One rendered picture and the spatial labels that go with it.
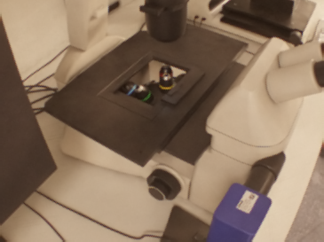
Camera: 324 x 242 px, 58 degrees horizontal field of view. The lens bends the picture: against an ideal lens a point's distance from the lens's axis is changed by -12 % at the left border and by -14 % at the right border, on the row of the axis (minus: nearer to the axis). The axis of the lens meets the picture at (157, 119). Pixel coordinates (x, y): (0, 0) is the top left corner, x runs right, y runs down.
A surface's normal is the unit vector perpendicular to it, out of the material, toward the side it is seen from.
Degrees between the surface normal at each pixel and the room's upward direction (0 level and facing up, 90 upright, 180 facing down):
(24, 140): 86
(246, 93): 45
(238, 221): 0
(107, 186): 0
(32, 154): 86
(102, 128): 0
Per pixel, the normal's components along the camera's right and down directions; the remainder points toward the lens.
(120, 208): -0.02, -0.71
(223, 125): -0.56, 0.54
